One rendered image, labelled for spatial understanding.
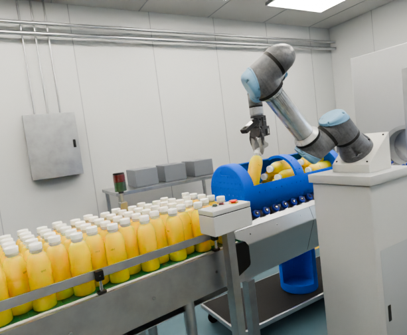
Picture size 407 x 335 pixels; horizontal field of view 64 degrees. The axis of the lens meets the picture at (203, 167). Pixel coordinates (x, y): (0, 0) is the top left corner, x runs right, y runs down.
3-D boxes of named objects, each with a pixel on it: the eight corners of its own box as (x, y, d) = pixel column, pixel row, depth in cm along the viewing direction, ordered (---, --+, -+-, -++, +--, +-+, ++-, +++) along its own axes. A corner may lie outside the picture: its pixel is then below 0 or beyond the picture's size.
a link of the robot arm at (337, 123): (364, 129, 142) (348, 106, 137) (340, 151, 143) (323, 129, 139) (348, 123, 153) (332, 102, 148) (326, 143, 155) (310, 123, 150)
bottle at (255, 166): (242, 186, 177) (248, 153, 181) (253, 189, 180) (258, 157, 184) (249, 186, 171) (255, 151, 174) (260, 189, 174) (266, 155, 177)
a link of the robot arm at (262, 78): (342, 148, 144) (272, 52, 120) (316, 171, 145) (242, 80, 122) (326, 139, 155) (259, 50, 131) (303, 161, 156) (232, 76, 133)
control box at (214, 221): (253, 224, 137) (249, 200, 137) (215, 237, 126) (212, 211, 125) (236, 221, 146) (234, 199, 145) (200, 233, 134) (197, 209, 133)
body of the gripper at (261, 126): (270, 135, 180) (268, 113, 179) (259, 137, 175) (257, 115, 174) (260, 137, 186) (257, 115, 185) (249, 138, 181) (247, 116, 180)
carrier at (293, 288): (275, 282, 271) (289, 297, 243) (263, 177, 264) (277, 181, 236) (307, 276, 275) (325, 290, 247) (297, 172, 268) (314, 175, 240)
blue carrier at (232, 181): (345, 189, 214) (342, 146, 211) (247, 222, 163) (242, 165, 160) (308, 186, 237) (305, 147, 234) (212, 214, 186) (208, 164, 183)
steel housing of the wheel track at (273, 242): (425, 200, 286) (423, 161, 283) (243, 290, 160) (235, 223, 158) (391, 198, 309) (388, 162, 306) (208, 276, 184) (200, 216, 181)
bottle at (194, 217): (192, 249, 145) (186, 208, 143) (204, 244, 149) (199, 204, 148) (202, 252, 139) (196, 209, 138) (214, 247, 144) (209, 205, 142)
